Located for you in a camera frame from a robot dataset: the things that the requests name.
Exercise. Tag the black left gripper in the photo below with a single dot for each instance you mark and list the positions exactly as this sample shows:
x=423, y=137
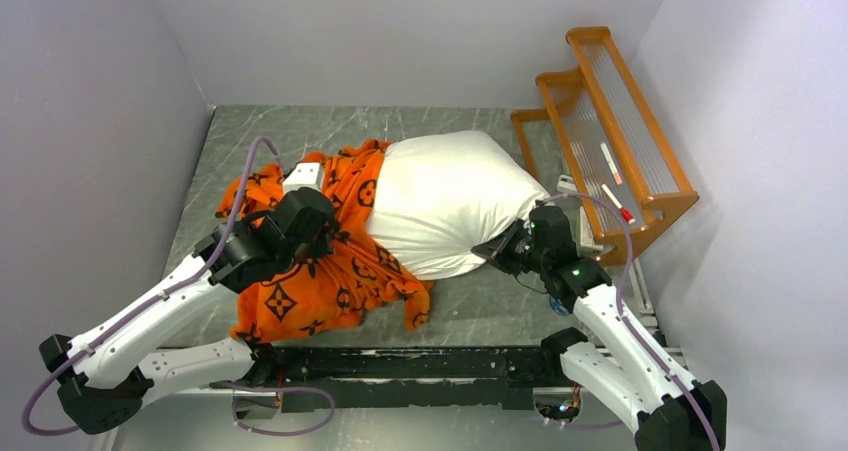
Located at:
x=322, y=245

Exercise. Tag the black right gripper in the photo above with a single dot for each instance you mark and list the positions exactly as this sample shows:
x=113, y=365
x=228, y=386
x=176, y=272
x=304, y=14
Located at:
x=498, y=250

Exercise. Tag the orange patterned pillowcase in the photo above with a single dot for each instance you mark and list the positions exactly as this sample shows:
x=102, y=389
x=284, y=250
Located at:
x=360, y=275

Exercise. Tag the white pillow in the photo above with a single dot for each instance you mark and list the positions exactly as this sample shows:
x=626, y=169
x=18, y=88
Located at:
x=438, y=196

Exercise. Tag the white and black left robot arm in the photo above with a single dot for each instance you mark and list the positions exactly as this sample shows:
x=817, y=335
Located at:
x=106, y=375

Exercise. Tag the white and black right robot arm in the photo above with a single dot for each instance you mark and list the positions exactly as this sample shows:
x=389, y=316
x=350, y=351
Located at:
x=660, y=401

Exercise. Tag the blue capped plastic bottle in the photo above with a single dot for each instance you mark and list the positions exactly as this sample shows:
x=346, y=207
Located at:
x=558, y=307

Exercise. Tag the small white box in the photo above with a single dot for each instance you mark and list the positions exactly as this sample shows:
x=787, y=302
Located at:
x=566, y=185

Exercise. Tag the red capped white marker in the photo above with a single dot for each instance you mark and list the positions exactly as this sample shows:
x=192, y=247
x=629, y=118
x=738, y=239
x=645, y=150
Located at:
x=623, y=211

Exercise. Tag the white pink test strip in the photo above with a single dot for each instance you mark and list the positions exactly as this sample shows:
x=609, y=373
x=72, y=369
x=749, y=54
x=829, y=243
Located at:
x=611, y=163

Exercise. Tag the orange wooden shelf rack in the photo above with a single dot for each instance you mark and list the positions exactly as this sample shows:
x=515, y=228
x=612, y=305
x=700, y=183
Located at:
x=612, y=146

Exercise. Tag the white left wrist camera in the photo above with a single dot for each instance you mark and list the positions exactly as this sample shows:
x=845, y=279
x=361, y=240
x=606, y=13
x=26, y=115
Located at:
x=306, y=175

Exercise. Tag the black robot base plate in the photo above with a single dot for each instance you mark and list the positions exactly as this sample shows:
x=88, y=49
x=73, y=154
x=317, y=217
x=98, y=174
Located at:
x=521, y=377

